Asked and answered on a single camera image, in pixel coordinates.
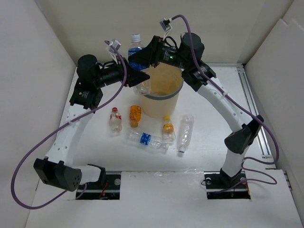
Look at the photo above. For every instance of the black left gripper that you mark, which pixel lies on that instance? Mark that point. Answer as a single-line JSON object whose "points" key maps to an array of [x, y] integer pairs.
{"points": [[134, 77]]}

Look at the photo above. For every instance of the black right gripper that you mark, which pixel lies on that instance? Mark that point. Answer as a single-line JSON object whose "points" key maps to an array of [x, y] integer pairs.
{"points": [[151, 53]]}

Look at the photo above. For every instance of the clear bottle dark blue label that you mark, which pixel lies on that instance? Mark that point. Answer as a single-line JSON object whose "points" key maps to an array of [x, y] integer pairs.
{"points": [[144, 88]]}

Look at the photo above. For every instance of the clear unlabelled plastic bottle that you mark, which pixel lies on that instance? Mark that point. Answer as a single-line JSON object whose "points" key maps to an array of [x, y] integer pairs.
{"points": [[185, 134]]}

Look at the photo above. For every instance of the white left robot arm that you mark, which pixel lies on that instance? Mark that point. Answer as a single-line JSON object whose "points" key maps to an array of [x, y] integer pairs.
{"points": [[57, 169]]}

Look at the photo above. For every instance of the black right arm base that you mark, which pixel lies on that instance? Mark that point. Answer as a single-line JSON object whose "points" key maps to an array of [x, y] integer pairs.
{"points": [[218, 186]]}

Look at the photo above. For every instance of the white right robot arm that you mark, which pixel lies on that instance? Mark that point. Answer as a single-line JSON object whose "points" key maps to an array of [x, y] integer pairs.
{"points": [[203, 80]]}

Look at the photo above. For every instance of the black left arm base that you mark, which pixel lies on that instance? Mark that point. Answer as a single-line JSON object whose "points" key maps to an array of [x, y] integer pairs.
{"points": [[110, 189]]}

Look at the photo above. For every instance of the beige bin with grey rim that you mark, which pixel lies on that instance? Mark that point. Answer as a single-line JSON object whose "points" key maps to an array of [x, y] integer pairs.
{"points": [[166, 82]]}

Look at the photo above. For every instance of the orange label lying bottle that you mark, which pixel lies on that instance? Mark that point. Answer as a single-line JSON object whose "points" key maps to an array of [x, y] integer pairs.
{"points": [[135, 115]]}

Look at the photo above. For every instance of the small red cap bottle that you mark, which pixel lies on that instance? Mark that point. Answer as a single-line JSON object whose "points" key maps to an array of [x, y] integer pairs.
{"points": [[115, 122]]}

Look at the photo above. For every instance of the yellow cap orange label bottle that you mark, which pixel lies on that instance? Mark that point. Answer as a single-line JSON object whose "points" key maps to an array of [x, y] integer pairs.
{"points": [[168, 133]]}

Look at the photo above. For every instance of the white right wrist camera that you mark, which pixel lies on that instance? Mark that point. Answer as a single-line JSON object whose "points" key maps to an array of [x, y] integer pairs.
{"points": [[166, 25]]}

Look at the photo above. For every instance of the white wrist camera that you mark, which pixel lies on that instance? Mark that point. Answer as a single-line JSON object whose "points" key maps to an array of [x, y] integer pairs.
{"points": [[112, 48], [166, 25]]}

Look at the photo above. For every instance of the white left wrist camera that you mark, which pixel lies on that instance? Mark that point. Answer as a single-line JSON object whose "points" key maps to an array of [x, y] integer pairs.
{"points": [[112, 48]]}

